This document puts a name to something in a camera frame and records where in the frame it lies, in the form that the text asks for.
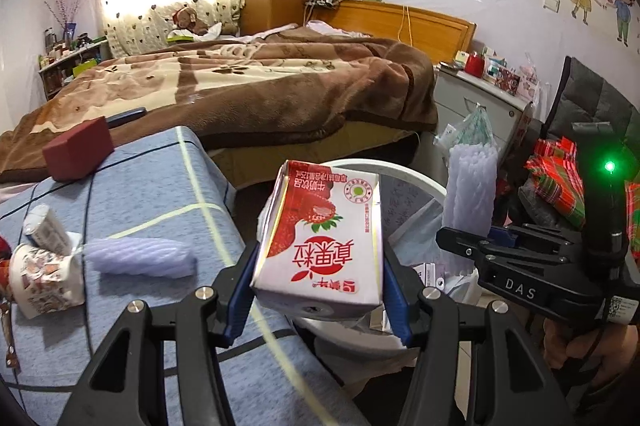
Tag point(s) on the blue patterned tablecloth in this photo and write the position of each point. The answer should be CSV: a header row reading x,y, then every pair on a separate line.
x,y
162,186

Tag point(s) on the black metal chair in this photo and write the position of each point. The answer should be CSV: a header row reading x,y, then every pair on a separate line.
x,y
583,96

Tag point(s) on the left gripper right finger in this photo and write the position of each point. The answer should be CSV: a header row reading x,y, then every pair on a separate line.
x,y
509,382

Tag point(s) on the pink strawberry milk carton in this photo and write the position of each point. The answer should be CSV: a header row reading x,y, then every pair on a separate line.
x,y
321,243

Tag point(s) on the hanging plastic bag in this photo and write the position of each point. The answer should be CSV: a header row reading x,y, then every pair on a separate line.
x,y
474,129

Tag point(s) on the patterned paper cup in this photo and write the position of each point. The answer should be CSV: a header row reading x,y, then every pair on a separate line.
x,y
44,282

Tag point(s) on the black remote control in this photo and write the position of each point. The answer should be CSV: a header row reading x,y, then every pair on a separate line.
x,y
123,118

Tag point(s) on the purple branch vase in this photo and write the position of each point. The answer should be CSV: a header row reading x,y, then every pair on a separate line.
x,y
64,13

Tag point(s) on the wooden headboard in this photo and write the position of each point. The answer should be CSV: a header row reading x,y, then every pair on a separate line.
x,y
438,35

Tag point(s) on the teddy bear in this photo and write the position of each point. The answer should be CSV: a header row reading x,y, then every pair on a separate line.
x,y
186,18

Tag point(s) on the lavender foam net sleeve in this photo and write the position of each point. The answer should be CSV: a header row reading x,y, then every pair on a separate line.
x,y
150,257

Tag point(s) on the brown bed blanket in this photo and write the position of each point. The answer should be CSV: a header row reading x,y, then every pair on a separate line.
x,y
292,87

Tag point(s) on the right hand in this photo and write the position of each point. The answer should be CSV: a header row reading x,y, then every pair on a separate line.
x,y
616,349

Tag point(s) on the brown snack wrapper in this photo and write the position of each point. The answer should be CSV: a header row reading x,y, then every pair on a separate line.
x,y
12,360

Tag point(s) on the dark red box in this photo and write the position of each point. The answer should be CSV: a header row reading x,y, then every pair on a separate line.
x,y
80,151

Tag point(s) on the red green plaid bag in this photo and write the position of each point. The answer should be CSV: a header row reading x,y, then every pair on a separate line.
x,y
553,167

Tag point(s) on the white yogurt cup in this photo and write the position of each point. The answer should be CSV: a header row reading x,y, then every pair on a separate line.
x,y
43,228

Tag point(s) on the red cup on cabinet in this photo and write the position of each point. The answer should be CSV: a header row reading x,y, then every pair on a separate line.
x,y
475,65

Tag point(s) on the white trash bin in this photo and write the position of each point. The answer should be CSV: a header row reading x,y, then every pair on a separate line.
x,y
411,206

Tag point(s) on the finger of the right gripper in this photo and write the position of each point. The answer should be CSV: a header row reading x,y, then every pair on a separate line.
x,y
536,248
501,234

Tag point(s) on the cluttered wooden shelf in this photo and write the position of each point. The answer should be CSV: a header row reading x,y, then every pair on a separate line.
x,y
61,71

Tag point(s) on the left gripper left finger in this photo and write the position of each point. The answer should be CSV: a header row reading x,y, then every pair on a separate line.
x,y
124,382

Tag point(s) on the red cartoon can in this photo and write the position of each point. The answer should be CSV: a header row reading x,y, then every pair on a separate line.
x,y
5,259

